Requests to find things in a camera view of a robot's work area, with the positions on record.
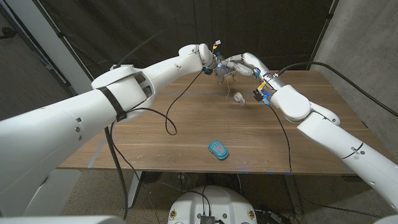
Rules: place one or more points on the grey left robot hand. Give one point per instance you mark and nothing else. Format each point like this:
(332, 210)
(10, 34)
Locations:
(220, 69)

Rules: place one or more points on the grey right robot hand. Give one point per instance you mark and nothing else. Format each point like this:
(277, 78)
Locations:
(248, 65)

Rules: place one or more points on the brown twine spool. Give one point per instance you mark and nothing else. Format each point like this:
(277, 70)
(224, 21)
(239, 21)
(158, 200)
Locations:
(229, 77)

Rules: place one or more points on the brown twine strand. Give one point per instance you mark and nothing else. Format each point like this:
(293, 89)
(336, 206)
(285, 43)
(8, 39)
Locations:
(228, 88)

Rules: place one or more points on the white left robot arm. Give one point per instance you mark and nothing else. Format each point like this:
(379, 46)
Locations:
(93, 109)

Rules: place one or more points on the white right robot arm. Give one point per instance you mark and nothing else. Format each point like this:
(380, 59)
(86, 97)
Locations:
(335, 137)

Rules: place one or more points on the white tape roll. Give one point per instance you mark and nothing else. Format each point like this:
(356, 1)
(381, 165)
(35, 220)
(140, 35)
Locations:
(238, 98)

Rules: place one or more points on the black backdrop curtain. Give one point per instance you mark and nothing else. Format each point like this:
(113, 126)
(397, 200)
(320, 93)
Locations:
(280, 25)

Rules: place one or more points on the blue oval scrubber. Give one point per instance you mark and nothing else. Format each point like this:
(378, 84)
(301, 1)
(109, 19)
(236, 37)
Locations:
(218, 149)

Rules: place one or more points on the black ribbed disc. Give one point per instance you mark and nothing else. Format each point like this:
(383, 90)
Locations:
(151, 177)

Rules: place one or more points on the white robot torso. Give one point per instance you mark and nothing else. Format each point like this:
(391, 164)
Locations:
(214, 202)

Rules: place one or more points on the white table leg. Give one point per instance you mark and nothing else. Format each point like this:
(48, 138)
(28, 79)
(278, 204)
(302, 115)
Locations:
(133, 189)

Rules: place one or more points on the black backdrop frame pole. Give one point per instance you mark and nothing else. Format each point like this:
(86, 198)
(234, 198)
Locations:
(62, 39)
(323, 31)

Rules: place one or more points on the dark grey wall rail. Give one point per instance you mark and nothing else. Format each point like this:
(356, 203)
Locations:
(40, 57)

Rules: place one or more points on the black wall fixture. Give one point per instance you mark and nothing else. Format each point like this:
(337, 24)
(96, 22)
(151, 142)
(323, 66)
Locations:
(7, 32)

